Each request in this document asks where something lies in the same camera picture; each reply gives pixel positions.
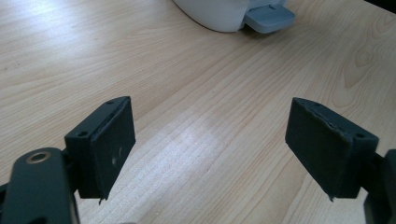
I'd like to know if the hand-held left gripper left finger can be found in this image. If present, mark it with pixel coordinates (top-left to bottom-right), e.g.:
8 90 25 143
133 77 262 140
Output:
64 95 136 205

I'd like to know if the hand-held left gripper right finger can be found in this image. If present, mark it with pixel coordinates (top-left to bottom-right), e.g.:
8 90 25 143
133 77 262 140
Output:
285 97 380 202

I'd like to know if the white rice cooker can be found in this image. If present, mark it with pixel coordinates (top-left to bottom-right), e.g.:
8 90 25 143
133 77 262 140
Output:
172 0 297 35

